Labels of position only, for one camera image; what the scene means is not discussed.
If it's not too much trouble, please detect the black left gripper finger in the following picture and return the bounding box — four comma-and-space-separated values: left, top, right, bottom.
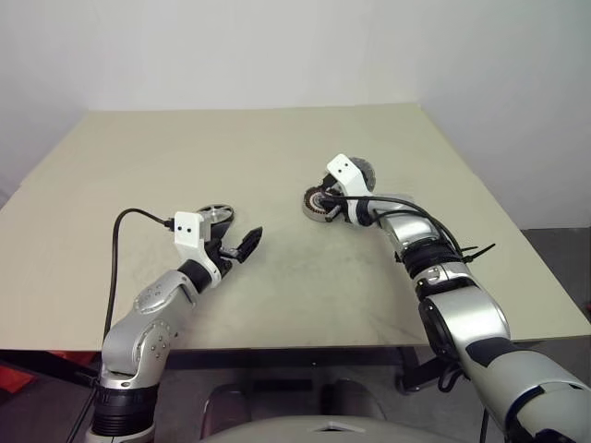
234, 226, 265, 263
211, 216, 235, 244

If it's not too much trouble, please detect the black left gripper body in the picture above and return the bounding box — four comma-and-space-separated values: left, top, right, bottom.
206, 237, 242, 279

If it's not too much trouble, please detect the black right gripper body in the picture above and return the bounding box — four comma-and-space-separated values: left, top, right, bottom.
321, 174, 353, 222

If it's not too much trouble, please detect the motor stator with copper windings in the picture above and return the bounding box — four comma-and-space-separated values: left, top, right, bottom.
301, 183, 345, 224

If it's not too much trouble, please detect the small metal wheel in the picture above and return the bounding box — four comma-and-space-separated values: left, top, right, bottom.
197, 203, 235, 228

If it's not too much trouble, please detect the grey metal round part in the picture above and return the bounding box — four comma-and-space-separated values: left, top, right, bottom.
349, 156, 378, 192

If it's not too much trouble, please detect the dark rounded shape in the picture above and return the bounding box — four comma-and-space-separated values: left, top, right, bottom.
204, 382, 253, 419

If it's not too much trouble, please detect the grey robot torso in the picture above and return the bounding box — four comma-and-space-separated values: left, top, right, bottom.
211, 416, 491, 443

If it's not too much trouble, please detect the red object under table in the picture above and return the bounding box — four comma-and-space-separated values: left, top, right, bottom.
0, 349, 96, 394

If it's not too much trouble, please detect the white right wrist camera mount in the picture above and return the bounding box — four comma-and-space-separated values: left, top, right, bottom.
326, 153, 376, 228

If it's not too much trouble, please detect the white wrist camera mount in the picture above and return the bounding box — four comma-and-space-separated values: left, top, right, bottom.
326, 153, 376, 228
173, 210, 221, 283

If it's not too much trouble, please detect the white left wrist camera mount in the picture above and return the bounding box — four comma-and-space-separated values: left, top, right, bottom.
173, 210, 221, 283

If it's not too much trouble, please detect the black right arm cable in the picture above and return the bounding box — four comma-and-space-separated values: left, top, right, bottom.
322, 192, 491, 443

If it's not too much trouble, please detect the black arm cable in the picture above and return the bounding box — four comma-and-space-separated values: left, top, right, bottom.
103, 208, 177, 345
322, 192, 491, 443

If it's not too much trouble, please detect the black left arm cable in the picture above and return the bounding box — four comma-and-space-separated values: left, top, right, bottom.
103, 208, 177, 345

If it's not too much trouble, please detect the black table frame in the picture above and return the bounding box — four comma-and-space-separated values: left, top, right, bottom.
394, 344, 447, 397

